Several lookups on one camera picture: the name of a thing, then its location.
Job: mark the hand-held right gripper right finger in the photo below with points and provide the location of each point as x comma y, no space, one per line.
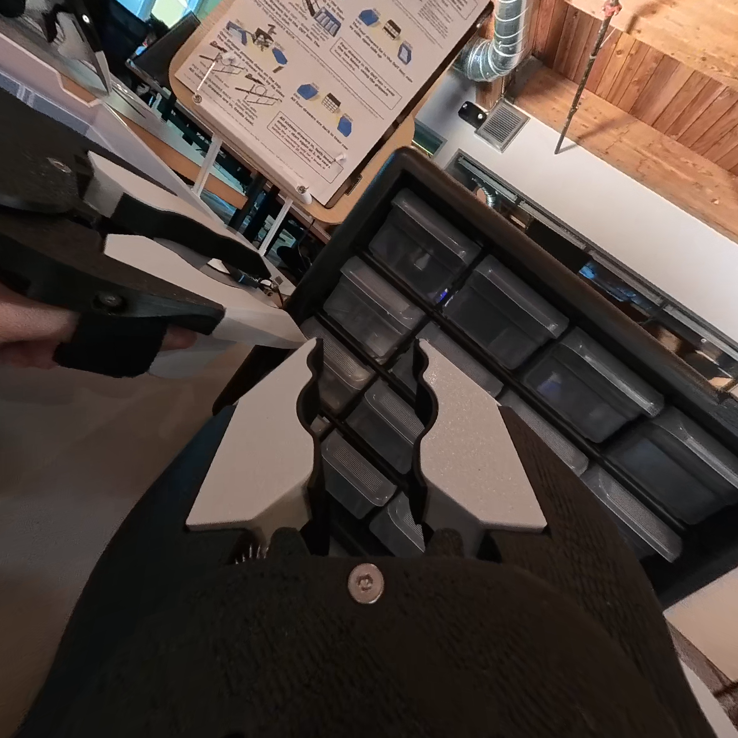
478,461

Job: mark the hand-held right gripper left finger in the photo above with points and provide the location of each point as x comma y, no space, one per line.
253,461

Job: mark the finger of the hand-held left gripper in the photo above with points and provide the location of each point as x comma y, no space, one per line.
167,199
248,311

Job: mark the clear plastic storage bin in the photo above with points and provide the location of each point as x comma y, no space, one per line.
138,155

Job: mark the black drawer cabinet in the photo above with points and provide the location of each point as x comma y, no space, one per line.
351,225

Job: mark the person's left hand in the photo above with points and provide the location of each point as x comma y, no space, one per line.
29,328

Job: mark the small black blue device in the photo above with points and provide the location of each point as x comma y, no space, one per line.
248,279

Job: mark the idle hand-held gripper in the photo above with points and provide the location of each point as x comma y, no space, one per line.
86,57

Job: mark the white wall vent grille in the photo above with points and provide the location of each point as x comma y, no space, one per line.
501,124

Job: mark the silver ventilation duct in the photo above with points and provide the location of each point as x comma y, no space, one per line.
501,40

